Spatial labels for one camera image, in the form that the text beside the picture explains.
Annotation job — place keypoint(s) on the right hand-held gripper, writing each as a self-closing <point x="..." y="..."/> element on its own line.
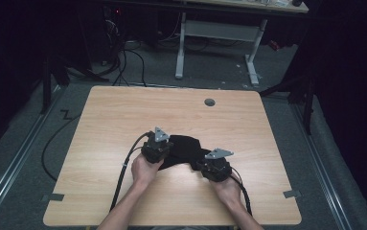
<point x="216" y="167"/>

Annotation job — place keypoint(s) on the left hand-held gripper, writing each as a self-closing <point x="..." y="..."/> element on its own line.
<point x="155" y="150"/>

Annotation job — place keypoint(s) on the person's left hand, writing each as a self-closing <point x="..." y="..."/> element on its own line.
<point x="144" y="172"/>

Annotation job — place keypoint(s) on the person's right hand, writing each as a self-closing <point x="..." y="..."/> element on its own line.
<point x="229" y="191"/>

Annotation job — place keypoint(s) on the grey tape piece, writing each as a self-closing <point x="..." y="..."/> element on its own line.
<point x="292" y="194"/>
<point x="55" y="197"/>

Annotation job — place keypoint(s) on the black stand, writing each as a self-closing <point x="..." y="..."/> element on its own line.
<point x="308" y="105"/>
<point x="46" y="92"/>

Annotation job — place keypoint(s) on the white-legged wooden desk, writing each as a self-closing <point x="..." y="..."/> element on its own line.
<point x="219" y="32"/>

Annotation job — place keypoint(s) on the small red object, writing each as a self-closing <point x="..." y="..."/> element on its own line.
<point x="274" y="45"/>

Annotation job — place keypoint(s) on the metal floor rail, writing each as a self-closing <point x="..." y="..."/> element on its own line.
<point x="325" y="172"/>
<point x="15" y="166"/>

